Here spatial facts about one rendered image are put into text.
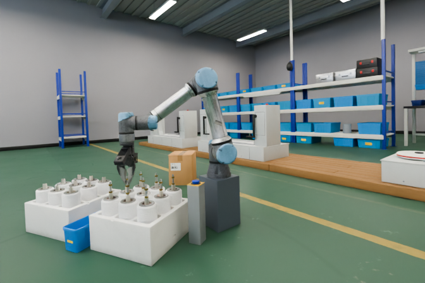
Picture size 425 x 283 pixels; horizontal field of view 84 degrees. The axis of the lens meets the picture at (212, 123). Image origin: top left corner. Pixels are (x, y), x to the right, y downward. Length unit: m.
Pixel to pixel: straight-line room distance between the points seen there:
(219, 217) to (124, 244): 0.51
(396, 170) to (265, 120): 1.42
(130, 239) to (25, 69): 6.65
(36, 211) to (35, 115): 5.79
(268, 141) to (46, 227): 2.39
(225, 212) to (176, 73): 7.63
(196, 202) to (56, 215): 0.80
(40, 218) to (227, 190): 1.11
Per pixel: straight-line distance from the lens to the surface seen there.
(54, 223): 1.69
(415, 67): 6.46
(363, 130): 5.28
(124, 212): 1.30
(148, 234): 1.20
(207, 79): 1.25
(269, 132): 3.12
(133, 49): 8.28
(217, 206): 1.42
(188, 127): 4.60
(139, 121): 1.24
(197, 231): 1.35
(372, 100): 5.21
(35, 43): 7.73
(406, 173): 2.43
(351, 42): 9.57
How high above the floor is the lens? 0.67
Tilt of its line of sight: 2 degrees down
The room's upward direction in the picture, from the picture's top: 2 degrees counter-clockwise
